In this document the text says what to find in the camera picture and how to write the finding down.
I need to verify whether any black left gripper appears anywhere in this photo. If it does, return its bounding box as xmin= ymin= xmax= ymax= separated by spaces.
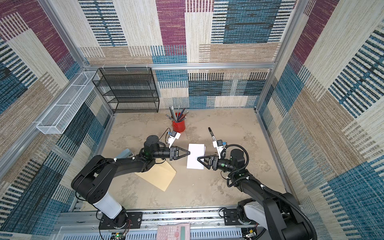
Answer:
xmin=152 ymin=147 xmax=191 ymax=164

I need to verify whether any blue floral letter paper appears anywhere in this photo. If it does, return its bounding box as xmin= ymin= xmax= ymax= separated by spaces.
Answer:
xmin=187 ymin=144 xmax=206 ymax=170

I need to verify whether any tan paper envelope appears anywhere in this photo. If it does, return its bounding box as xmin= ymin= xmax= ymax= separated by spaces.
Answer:
xmin=136 ymin=162 xmax=177 ymax=192

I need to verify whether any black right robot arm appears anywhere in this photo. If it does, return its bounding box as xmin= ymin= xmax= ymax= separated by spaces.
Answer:
xmin=197 ymin=144 xmax=318 ymax=240

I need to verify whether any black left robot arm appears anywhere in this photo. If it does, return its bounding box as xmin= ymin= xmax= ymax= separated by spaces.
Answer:
xmin=71 ymin=135 xmax=191 ymax=220

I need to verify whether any black white marker pen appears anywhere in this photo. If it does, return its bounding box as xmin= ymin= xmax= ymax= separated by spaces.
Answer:
xmin=208 ymin=127 xmax=217 ymax=142

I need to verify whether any red pen cup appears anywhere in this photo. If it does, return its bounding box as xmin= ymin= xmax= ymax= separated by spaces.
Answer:
xmin=172 ymin=113 xmax=186 ymax=133

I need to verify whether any light blue stapler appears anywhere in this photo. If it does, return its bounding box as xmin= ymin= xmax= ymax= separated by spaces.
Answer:
xmin=116 ymin=149 xmax=134 ymax=159

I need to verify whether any pink calculator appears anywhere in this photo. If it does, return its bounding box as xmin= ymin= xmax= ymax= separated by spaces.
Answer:
xmin=156 ymin=224 xmax=191 ymax=240

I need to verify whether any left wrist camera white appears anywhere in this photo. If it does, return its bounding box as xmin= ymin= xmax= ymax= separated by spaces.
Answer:
xmin=168 ymin=131 xmax=181 ymax=149

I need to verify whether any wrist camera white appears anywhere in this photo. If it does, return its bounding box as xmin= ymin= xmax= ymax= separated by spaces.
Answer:
xmin=168 ymin=131 xmax=181 ymax=149
xmin=213 ymin=140 xmax=225 ymax=159

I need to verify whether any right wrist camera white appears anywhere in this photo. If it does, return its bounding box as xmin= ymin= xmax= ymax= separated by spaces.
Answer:
xmin=213 ymin=140 xmax=225 ymax=159

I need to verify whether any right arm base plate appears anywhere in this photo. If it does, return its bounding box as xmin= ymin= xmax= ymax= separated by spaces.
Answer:
xmin=221 ymin=208 xmax=250 ymax=226

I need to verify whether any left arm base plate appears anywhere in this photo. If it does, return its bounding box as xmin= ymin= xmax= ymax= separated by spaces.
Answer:
xmin=99 ymin=211 xmax=143 ymax=230

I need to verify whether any black wire shelf rack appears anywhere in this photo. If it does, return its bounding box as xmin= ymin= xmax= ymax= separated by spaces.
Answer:
xmin=92 ymin=67 xmax=160 ymax=114

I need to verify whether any white mesh wall basket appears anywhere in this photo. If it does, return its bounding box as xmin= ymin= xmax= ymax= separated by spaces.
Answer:
xmin=37 ymin=71 xmax=96 ymax=135

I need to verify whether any black corrugated cable conduit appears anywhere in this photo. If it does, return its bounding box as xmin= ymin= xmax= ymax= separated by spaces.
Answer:
xmin=260 ymin=184 xmax=318 ymax=240

